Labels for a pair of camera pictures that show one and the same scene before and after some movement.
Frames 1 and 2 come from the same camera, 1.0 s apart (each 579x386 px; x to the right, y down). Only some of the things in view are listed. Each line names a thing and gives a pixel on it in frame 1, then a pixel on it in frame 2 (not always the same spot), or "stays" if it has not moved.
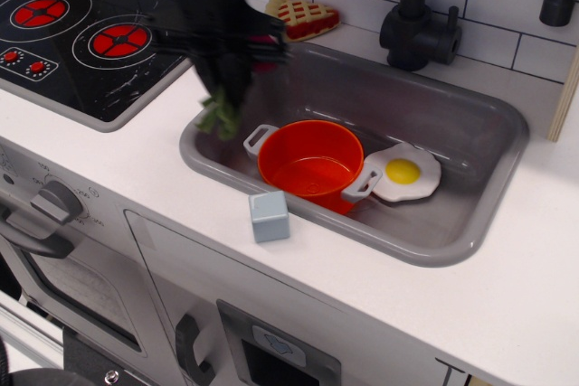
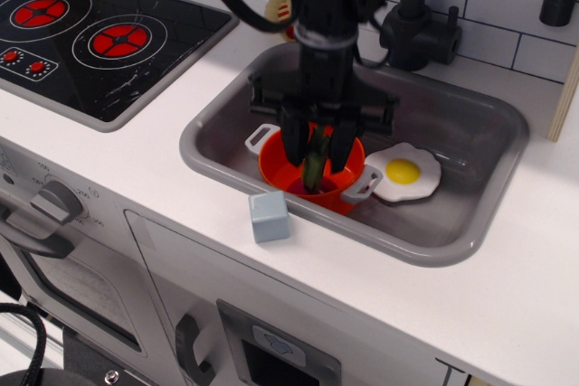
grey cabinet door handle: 185,332 stays
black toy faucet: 413,41 stays
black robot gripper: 216,37 to 326,84
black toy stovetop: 83,46 stays
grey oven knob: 58,202 stays
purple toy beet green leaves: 223,111 to 314,162
